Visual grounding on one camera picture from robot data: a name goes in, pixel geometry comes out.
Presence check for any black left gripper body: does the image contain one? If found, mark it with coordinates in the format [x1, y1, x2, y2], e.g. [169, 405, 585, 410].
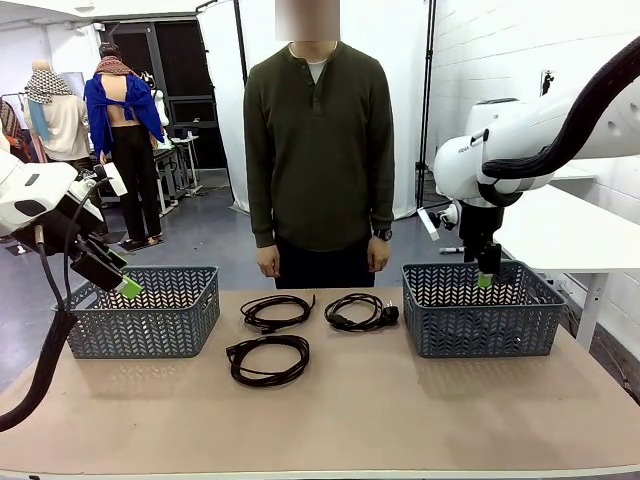
[49, 199, 104, 261]

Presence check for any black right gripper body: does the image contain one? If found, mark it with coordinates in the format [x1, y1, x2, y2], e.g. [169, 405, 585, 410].
[458, 201, 505, 246]

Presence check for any black power cable with plug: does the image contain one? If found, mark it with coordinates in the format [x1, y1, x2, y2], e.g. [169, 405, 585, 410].
[323, 292, 400, 332]

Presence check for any person's left forearm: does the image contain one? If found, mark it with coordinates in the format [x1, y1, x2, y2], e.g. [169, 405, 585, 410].
[369, 164, 396, 236]

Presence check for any person's right forearm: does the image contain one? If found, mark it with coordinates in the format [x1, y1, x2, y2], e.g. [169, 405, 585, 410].
[248, 164, 281, 249]

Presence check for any person's left hand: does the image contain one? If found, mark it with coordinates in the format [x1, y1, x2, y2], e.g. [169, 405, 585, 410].
[367, 238, 391, 274]

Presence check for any person's right hand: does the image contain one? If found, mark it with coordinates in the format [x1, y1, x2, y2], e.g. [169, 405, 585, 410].
[256, 244, 281, 279]

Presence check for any white side table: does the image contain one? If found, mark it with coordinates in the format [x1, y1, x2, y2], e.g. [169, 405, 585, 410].
[492, 184, 640, 351]

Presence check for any grey perforated plastic basket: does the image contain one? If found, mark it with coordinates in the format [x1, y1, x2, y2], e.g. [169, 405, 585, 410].
[401, 259, 567, 359]
[52, 264, 221, 360]

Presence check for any mannequin with cream sweater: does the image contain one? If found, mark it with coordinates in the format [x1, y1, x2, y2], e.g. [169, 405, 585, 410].
[23, 59, 91, 166]

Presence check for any background desk with equipment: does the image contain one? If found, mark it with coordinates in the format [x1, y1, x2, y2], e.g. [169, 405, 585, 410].
[152, 134, 204, 201]

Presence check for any clothes rack with garments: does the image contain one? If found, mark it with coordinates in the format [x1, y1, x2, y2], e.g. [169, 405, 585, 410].
[0, 92, 31, 164]

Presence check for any mannequin with blue garment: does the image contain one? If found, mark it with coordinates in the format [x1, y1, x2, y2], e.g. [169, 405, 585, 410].
[83, 42, 166, 246]

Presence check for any white mannequin torso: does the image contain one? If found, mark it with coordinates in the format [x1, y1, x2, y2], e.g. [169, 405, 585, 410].
[141, 71, 169, 126]

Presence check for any black light stand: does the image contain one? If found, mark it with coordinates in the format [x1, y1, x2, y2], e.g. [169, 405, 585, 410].
[414, 0, 441, 206]

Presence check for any person in green henley sweater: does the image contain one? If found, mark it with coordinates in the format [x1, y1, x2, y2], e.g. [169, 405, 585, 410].
[243, 0, 396, 290]

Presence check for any white backdrop screen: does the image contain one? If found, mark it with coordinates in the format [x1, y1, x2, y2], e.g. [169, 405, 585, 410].
[196, 0, 436, 221]

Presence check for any black door panel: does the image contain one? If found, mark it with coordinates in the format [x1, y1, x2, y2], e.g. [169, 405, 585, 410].
[102, 19, 226, 171]

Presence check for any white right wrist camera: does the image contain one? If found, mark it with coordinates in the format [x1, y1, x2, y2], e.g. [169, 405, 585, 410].
[417, 207, 441, 242]

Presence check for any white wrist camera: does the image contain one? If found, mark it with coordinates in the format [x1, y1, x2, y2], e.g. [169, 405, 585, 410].
[102, 162, 129, 197]
[417, 207, 441, 242]

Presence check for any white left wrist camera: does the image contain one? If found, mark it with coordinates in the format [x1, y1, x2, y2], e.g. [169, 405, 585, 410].
[102, 162, 129, 197]

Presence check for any left arm black cable sleeve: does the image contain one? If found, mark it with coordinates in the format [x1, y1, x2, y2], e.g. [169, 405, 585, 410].
[0, 229, 79, 434]

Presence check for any arm black cable sleeve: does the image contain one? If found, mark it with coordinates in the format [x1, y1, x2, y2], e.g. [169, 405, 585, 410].
[482, 37, 640, 180]
[0, 229, 79, 434]

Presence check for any right arm black cable sleeve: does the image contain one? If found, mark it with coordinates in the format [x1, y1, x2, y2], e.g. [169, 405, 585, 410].
[482, 37, 640, 180]

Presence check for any thin black cable coil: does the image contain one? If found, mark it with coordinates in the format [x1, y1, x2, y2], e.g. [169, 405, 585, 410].
[239, 293, 317, 335]

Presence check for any black braided cable coil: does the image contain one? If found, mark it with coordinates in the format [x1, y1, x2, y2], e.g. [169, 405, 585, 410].
[225, 334, 311, 389]

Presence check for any aluminium table edge rail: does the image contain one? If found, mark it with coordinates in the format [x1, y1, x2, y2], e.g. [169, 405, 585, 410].
[0, 468, 640, 480]

